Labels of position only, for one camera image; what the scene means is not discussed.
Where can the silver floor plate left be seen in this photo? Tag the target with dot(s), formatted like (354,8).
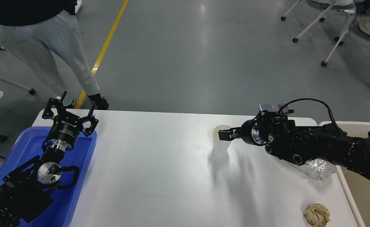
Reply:
(268,107)

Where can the silver floor plate right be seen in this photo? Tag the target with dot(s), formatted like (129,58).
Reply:
(283,109)

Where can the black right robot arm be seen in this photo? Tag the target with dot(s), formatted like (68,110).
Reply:
(298,144)

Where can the blue plastic tray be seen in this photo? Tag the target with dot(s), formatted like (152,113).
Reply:
(27,146)

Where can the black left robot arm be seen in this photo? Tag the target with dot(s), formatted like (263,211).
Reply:
(25,192)

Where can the person in grey trousers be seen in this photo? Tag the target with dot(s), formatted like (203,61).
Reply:
(34,30)

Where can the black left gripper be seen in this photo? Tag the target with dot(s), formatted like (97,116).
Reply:
(64,130)

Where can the white rolling chair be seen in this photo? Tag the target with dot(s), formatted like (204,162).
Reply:
(326,42)

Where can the crumpled brown paper ball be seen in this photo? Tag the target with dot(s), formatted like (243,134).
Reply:
(317,215)

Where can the white paper cup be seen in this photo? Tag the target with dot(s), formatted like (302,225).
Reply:
(220,146)

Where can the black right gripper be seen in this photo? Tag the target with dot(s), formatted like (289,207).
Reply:
(249,134)

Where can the beige plastic bin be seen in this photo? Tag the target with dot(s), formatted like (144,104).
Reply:
(359,186)

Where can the crumpled aluminium foil container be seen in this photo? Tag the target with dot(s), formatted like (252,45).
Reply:
(317,169)

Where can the silver floor plate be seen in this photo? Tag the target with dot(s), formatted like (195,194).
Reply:
(268,107)
(283,109)

